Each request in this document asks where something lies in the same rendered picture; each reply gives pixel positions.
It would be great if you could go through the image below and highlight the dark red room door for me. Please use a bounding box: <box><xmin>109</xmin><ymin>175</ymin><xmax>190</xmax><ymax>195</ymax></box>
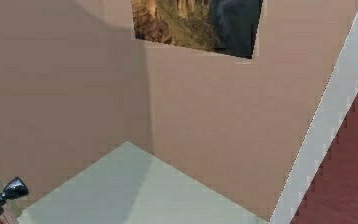
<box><xmin>289</xmin><ymin>68</ymin><xmax>358</xmax><ymax>224</ymax></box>

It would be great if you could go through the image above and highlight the framed landscape wall picture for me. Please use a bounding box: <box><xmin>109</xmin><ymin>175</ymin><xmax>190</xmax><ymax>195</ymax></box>
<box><xmin>130</xmin><ymin>0</ymin><xmax>265</xmax><ymax>60</ymax></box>

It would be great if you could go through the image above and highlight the black door handle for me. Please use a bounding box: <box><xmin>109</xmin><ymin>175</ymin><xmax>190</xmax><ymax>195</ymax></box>
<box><xmin>0</xmin><ymin>176</ymin><xmax>30</xmax><ymax>216</ymax></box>

